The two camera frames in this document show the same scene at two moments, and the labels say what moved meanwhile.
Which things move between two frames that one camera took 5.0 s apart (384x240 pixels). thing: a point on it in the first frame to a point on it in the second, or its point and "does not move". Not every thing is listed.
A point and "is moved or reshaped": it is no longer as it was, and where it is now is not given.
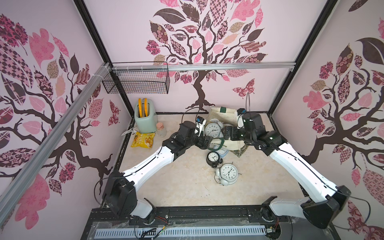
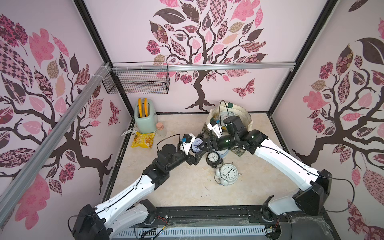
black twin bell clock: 213,158 does not move
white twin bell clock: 213,128 is moved or reshaped
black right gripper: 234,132 to 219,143
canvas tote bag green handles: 218,118 is moved or reshaped
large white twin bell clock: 227,174 does not move
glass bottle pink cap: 161,131 does not move
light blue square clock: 222,152 does not move
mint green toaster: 147,124 does not move
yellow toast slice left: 140,107 does not move
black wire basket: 151,77 does not move
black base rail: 207,215 does not move
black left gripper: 200,144 to 191,159
